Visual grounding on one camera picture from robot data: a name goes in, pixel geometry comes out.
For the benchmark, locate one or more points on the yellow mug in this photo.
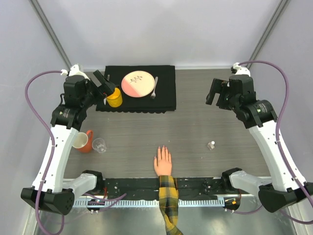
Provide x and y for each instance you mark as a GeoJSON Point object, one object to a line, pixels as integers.
{"type": "Point", "coordinates": [115, 99]}

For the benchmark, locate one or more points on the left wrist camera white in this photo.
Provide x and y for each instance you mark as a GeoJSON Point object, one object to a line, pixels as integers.
{"type": "Point", "coordinates": [74, 70]}

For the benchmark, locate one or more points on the white cable duct strip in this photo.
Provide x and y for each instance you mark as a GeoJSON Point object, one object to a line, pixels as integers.
{"type": "Point", "coordinates": [86, 202]}

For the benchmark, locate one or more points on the mannequin hand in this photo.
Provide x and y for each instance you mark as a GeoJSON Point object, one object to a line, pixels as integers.
{"type": "Point", "coordinates": [163, 162]}

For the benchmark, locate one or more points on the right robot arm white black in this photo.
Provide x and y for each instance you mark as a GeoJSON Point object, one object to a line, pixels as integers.
{"type": "Point", "coordinates": [287, 185]}

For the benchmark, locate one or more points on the pink cream plate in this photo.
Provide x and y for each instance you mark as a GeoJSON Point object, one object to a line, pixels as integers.
{"type": "Point", "coordinates": [138, 84]}

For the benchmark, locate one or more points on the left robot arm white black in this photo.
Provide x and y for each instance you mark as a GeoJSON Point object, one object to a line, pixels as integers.
{"type": "Point", "coordinates": [50, 192]}

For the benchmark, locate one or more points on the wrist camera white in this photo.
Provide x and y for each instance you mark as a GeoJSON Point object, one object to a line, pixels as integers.
{"type": "Point", "coordinates": [74, 70]}
{"type": "Point", "coordinates": [237, 69]}

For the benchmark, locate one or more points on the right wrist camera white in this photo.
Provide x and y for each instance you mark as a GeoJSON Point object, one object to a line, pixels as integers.
{"type": "Point", "coordinates": [237, 69]}

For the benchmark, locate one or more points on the glitter nail polish bottle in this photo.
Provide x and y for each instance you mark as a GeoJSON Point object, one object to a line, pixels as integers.
{"type": "Point", "coordinates": [211, 145]}

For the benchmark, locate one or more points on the orange mug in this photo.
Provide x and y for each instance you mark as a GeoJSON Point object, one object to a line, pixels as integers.
{"type": "Point", "coordinates": [83, 141]}

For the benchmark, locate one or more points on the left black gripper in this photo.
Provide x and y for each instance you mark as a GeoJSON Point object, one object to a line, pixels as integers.
{"type": "Point", "coordinates": [106, 87]}

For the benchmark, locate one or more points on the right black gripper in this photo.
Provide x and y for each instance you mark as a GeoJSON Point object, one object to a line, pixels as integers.
{"type": "Point", "coordinates": [217, 85]}

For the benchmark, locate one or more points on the yellow plaid sleeve forearm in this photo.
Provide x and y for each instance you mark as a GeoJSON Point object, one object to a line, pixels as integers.
{"type": "Point", "coordinates": [169, 204]}

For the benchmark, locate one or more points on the black cloth placemat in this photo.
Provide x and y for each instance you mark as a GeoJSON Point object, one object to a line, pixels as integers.
{"type": "Point", "coordinates": [164, 101]}

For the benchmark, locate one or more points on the clear plastic cup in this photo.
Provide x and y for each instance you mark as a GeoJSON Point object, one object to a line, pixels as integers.
{"type": "Point", "coordinates": [99, 145]}

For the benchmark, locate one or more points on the silver fork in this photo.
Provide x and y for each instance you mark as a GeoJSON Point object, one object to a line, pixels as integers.
{"type": "Point", "coordinates": [153, 95]}

